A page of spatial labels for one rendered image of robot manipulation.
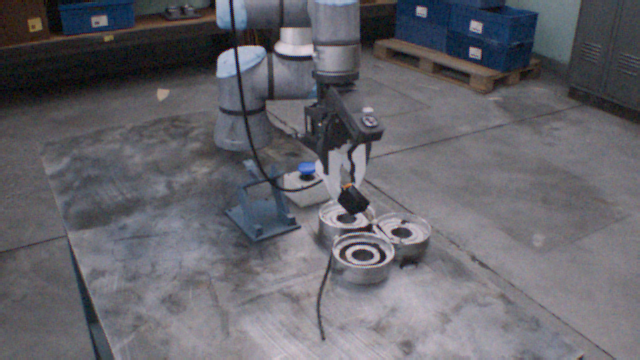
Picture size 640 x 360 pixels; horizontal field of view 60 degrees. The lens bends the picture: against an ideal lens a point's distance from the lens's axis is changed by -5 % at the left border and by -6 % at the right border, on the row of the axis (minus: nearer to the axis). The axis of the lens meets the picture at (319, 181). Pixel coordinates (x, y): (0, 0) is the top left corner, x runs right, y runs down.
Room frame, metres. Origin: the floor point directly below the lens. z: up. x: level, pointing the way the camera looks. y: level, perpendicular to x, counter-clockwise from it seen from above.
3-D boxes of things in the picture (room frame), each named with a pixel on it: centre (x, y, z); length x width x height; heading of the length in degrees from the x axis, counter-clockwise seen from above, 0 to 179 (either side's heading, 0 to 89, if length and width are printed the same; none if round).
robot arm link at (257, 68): (1.36, 0.19, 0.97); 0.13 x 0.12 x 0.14; 100
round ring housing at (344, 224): (0.94, -0.05, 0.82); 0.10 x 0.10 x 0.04
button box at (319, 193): (1.07, 0.03, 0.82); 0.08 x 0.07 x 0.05; 32
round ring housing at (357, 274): (0.82, -0.08, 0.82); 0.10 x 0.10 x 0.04
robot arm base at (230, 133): (1.36, 0.20, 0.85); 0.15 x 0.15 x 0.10
